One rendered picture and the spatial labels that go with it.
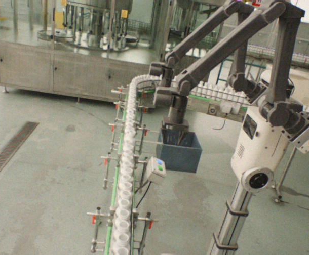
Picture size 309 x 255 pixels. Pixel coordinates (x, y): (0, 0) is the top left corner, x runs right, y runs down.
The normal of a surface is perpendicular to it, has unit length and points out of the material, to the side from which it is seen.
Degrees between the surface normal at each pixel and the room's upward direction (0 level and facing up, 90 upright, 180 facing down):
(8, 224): 0
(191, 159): 90
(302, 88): 90
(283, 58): 90
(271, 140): 90
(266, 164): 101
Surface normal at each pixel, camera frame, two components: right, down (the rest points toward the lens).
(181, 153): 0.05, 0.42
